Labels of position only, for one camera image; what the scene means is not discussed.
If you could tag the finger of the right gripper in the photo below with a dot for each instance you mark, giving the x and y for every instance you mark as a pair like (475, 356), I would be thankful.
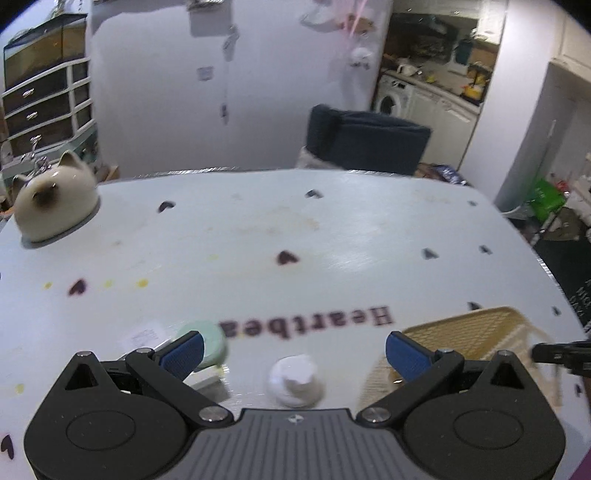
(574, 356)

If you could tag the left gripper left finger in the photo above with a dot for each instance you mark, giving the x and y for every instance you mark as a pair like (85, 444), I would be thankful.
(163, 373)

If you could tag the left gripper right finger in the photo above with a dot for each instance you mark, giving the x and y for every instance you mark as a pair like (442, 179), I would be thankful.
(426, 374)

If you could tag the mint green tape measure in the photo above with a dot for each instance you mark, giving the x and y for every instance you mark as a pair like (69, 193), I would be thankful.
(215, 348)

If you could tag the yellow plastic lattice basket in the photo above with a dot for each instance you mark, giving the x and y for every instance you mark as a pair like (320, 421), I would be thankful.
(478, 335)

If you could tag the white paper label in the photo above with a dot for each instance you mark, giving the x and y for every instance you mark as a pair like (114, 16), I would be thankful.
(150, 334)

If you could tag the green bag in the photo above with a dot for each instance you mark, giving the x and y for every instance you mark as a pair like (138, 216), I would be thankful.
(545, 199)

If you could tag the cat-shaped ceramic jar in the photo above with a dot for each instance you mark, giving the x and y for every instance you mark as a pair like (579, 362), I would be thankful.
(55, 200)

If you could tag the dark blue chair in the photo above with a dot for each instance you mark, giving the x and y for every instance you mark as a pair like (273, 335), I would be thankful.
(368, 141)

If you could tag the white kitchen cabinet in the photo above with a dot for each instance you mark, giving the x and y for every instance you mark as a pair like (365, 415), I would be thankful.
(452, 124)

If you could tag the white washing machine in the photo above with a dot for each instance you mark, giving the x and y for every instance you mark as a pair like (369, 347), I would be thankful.
(393, 97)

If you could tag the white drawer cabinet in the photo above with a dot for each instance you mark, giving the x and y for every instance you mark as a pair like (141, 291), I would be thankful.
(50, 109)

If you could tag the glass fish tank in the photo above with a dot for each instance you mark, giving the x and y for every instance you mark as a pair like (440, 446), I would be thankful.
(51, 43)

